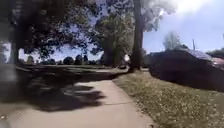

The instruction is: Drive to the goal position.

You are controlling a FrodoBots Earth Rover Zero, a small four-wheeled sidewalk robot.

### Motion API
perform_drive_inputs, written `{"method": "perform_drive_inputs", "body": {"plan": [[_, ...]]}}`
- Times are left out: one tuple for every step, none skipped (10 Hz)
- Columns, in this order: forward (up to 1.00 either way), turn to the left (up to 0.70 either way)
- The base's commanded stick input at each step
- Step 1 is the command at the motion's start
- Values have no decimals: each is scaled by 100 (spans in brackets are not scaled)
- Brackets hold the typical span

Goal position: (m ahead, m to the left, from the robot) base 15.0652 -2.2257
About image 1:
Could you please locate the tall tree with thick trunk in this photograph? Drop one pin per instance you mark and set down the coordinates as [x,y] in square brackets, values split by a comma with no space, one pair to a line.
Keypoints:
[137,50]

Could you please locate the row of distant trees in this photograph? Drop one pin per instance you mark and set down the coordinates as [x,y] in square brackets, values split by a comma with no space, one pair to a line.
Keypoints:
[68,61]

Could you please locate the pale concrete path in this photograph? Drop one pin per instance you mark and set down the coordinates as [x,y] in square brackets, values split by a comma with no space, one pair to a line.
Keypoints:
[110,113]

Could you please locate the grass lawn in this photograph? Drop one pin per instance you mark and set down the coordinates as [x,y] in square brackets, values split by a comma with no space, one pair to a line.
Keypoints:
[50,75]

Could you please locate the distant pale tree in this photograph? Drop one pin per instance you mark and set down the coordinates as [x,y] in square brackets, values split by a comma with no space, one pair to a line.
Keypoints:
[171,41]

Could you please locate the dry grass verge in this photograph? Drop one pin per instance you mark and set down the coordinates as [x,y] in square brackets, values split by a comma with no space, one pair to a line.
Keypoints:
[173,103]

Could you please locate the dark parked car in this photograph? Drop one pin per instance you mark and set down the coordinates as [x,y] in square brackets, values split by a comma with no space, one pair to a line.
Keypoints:
[186,68]

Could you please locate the pole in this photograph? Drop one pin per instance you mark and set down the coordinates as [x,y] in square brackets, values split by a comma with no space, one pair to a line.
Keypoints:
[193,45]

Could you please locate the dark shady tree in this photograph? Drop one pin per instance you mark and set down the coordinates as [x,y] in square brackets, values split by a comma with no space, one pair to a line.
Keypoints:
[20,30]

